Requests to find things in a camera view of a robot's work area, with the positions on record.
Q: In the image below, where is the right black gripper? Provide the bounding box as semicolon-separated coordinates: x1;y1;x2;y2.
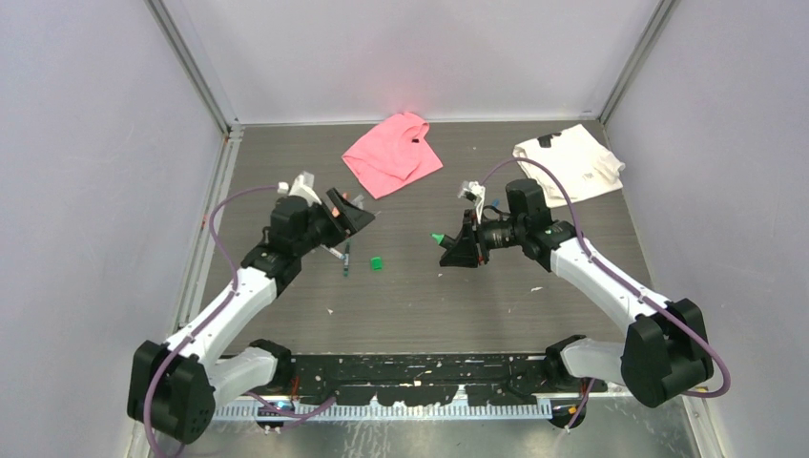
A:
441;208;527;268

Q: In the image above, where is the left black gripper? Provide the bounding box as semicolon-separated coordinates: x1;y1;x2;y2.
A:
296;190;375;257

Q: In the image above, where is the black green highlighter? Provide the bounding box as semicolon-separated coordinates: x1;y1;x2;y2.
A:
431;233;454;249

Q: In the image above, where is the green highlighter cap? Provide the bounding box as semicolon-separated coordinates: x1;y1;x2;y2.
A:
369;257;384;271

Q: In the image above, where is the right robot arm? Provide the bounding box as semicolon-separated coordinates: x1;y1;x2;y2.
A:
435;178;715;407

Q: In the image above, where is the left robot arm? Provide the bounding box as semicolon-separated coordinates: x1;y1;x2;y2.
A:
127;185;375;445

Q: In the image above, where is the green gel pen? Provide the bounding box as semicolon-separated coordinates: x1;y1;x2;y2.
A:
342;239;351;278

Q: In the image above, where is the white blue marker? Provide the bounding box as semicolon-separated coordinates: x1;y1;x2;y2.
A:
323;246;345;260

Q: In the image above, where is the pink cloth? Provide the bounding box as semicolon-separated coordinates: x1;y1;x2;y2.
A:
342;113;443;199

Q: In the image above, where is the white cloth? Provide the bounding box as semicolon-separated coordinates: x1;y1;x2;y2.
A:
512;124;625;208

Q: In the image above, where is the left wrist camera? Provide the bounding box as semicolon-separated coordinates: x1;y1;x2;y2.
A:
287;171;322;205

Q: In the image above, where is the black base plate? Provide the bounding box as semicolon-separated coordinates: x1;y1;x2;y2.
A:
267;353;587;406

